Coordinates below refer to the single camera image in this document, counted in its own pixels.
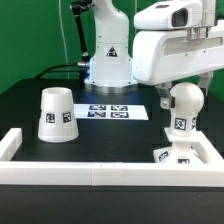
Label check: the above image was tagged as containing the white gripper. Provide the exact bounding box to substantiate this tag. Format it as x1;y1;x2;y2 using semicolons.
133;23;224;109

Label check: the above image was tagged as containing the white lamp bulb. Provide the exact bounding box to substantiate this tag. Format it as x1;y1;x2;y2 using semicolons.
170;82;204;136

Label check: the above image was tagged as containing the white lamp base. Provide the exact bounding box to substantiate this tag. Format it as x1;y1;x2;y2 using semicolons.
153;128;202;165

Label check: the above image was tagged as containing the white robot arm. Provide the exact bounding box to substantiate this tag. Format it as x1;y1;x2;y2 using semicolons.
85;0;224;109

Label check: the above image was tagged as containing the white lamp shade cone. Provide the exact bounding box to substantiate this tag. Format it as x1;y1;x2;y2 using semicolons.
38;87;79;143

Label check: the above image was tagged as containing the white U-shaped fence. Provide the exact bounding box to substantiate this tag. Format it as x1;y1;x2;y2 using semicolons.
0;128;224;187

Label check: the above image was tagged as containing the white sheet with markers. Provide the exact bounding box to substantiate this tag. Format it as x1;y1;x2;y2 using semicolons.
74;104;148;120

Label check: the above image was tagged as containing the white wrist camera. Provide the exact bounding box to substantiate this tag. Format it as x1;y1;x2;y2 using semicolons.
134;0;202;30

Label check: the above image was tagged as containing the black cable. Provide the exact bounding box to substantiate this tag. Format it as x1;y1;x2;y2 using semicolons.
34;60;90;80

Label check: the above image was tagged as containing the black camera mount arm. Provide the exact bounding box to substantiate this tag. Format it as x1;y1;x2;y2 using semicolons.
70;0;92;62

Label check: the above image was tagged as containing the white hanging cable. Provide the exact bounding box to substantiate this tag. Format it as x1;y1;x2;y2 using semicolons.
58;0;71;80

